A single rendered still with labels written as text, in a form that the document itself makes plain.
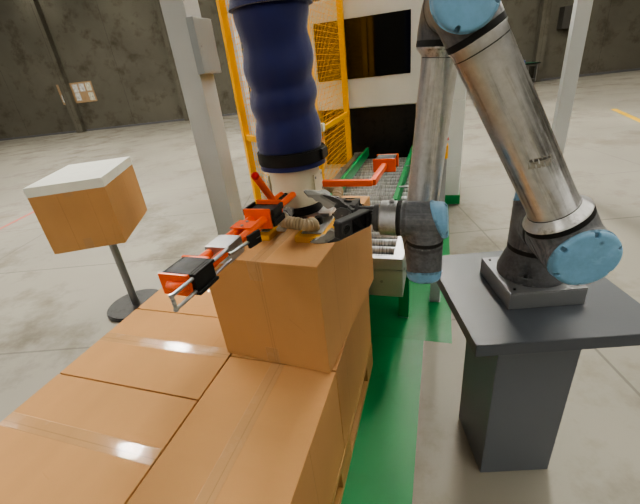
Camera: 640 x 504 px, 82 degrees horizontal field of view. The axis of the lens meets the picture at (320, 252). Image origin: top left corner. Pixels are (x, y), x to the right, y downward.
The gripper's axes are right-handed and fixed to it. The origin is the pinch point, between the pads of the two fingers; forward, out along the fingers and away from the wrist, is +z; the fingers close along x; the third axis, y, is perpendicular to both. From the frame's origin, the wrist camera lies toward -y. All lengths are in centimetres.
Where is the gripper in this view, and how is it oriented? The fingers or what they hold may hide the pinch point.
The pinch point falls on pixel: (305, 218)
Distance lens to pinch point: 100.3
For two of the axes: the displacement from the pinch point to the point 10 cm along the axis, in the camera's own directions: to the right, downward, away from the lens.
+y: 3.3, -4.6, 8.3
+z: -9.4, -0.6, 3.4
